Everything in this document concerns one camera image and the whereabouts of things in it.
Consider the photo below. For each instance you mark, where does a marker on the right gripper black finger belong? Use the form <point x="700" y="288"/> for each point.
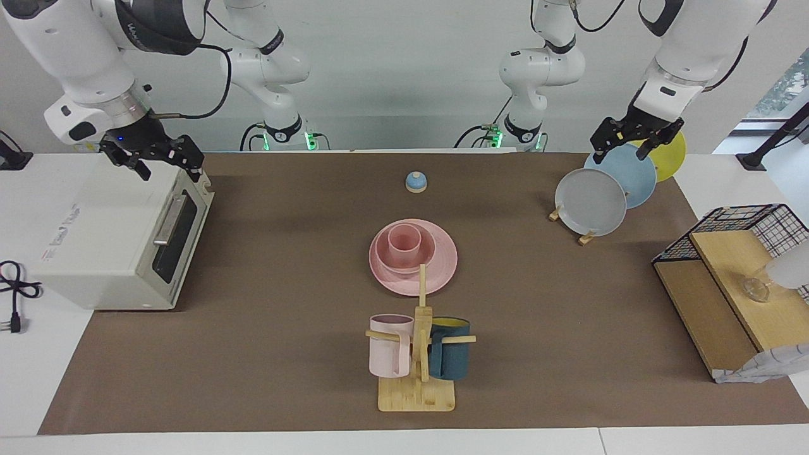
<point x="191" y="157"/>
<point x="126" y="158"/>

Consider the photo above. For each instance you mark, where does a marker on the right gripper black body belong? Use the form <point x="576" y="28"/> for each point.
<point x="145" y="136"/>

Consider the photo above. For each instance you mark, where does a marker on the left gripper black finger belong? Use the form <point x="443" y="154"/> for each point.
<point x="660" y="140"/>
<point x="603" y="136"/>

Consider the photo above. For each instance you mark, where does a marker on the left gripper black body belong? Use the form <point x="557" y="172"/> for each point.
<point x="646" y="121"/>

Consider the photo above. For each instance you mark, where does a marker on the pink bowl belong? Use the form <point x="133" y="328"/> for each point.
<point x="385" y="260"/>

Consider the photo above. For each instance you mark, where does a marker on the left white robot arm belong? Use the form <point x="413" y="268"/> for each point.
<point x="695" y="44"/>

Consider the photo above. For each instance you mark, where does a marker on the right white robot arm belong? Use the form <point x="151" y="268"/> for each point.
<point x="69" y="57"/>

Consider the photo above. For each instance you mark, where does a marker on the yellow plate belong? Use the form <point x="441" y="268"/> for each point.
<point x="671" y="158"/>

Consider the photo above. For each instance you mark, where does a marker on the light blue plate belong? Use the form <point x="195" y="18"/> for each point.
<point x="635" y="180"/>

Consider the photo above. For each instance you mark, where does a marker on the grey plate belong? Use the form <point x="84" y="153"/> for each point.
<point x="591" y="202"/>

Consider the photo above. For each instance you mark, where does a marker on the beige toaster oven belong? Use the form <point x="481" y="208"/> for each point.
<point x="101" y="240"/>

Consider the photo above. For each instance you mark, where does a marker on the wooden plate rack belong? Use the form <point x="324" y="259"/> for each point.
<point x="586" y="239"/>

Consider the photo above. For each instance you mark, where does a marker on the black clamp stand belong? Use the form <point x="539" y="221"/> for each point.
<point x="774" y="136"/>

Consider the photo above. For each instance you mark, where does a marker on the clear glass piece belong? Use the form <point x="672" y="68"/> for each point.
<point x="756" y="289"/>

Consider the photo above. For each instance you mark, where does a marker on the wooden shelf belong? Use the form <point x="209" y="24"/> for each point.
<point x="746" y="297"/>

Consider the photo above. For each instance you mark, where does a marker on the frosted white container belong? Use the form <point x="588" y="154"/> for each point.
<point x="790" y="268"/>

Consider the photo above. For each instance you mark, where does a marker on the pink speckled plate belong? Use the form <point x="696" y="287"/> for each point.
<point x="442" y="259"/>

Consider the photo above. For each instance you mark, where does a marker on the brown table mat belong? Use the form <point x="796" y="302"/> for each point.
<point x="253" y="354"/>

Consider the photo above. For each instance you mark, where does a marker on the marble patterned white board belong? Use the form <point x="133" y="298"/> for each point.
<point x="765" y="366"/>

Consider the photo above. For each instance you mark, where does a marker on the dark teal mug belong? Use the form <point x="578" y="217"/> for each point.
<point x="450" y="357"/>

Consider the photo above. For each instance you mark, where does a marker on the pale pink mug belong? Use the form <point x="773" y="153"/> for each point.
<point x="387" y="354"/>

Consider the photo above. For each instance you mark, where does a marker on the wooden mug tree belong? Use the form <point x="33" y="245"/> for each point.
<point x="417" y="395"/>

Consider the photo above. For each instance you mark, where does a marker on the black mount block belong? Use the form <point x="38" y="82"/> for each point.
<point x="16" y="158"/>

